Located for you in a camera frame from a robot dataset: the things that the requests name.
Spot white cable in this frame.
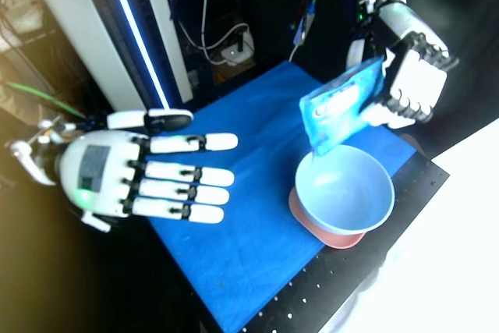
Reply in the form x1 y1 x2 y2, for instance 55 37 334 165
199 0 253 53

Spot white power adapter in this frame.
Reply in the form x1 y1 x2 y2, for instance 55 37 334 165
221 44 250 67

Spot light blue bowl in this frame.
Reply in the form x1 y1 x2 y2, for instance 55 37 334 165
294 144 395 235

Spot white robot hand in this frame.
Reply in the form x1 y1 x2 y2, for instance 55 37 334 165
58 108 239 225
360 1 461 130

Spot blue table mat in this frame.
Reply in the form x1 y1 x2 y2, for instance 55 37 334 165
146 60 416 333

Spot metal wire shelf rack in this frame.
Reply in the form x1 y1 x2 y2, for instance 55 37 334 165
0 0 85 123

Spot blue snack bag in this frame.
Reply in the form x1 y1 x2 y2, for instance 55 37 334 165
299 56 387 158

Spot blue white cable connector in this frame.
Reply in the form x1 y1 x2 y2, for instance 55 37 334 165
292 3 315 46

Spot white tower with light strip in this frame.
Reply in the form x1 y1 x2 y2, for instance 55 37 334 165
21 0 195 115

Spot pink square plate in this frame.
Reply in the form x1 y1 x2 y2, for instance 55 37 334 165
287 186 367 250

